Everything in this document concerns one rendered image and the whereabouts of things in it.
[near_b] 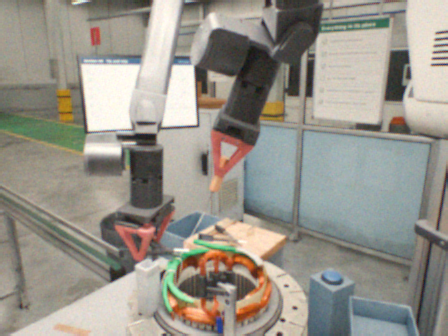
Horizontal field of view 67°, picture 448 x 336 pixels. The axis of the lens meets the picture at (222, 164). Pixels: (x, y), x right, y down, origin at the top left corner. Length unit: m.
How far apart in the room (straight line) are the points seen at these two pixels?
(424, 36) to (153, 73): 0.51
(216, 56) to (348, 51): 2.37
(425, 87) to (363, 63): 2.00
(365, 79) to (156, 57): 2.24
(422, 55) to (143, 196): 0.58
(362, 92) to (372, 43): 0.34
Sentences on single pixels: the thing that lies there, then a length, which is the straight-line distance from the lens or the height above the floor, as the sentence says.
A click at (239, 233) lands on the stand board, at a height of 1.07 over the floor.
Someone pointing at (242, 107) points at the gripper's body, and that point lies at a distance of 0.50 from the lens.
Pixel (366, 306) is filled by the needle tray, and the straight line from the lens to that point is 0.77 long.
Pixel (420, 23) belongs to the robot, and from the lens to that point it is 0.80.
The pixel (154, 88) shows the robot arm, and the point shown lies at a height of 1.46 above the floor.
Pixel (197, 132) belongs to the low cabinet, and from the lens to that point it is 2.91.
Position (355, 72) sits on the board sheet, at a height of 1.49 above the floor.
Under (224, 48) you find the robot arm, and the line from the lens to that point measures 0.46.
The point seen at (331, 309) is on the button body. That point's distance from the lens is 0.84.
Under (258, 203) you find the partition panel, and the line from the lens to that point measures 3.42.
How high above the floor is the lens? 1.49
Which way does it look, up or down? 15 degrees down
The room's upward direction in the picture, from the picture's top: straight up
